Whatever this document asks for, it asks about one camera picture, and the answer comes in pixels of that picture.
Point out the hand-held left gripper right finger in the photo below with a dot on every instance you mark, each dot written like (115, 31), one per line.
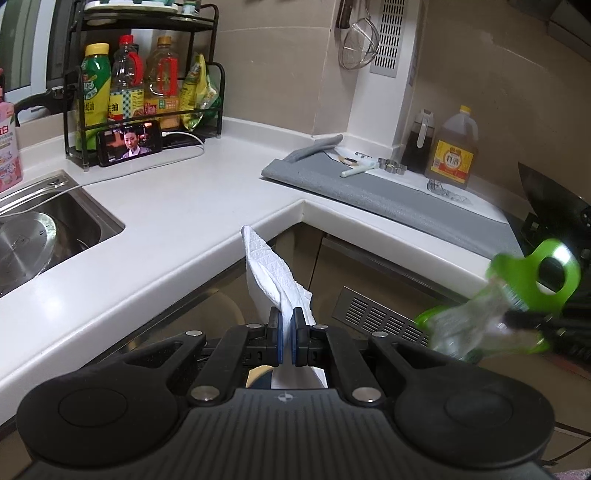
(298, 337)

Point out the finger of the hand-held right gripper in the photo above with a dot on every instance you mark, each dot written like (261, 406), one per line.
(572, 342)
(531, 319)

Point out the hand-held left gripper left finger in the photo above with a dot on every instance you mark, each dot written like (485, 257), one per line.
(276, 337)

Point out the white paper towel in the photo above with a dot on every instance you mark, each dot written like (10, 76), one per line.
(272, 272)

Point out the crushed green-label plastic bottle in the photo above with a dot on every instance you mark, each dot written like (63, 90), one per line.
(466, 323)

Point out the beige base cabinet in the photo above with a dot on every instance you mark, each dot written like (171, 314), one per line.
(369, 267)

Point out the black wok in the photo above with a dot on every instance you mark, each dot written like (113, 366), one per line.
(545, 198)

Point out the grey mat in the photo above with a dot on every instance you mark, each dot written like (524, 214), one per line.
(392, 203)

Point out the white plastic tube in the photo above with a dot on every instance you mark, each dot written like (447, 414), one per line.
(358, 170)

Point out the cooking wine jug yellow label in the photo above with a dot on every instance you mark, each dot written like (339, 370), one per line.
(450, 159)

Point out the small crumpled metal piece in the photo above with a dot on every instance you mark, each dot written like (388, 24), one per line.
(392, 166)

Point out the dark oil dispenser bottle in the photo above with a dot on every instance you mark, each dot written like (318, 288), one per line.
(415, 147)

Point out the steel sink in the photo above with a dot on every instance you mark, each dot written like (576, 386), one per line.
(92, 217)

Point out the black smartphone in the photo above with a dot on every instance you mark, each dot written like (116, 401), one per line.
(131, 143)

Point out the yellow-green snack bag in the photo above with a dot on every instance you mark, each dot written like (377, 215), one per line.
(198, 97)

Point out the steel pot lid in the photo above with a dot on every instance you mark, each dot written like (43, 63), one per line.
(23, 249)

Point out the soy sauce bottle red cap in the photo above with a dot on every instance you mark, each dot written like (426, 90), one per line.
(124, 83)

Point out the steel mesh strainer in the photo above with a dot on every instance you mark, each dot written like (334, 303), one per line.
(358, 46)

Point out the green bottle with yellow cap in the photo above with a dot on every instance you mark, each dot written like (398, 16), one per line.
(94, 92)

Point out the white vent grille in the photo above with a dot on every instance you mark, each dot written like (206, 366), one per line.
(388, 37)

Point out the dark cleaver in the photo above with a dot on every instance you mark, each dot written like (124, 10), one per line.
(344, 16)

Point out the pink pump bottle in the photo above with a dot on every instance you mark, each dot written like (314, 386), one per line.
(9, 147)

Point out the green-capped spice jar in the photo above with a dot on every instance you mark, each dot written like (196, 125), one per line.
(189, 5)

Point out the window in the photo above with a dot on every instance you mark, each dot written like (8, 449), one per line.
(18, 41)

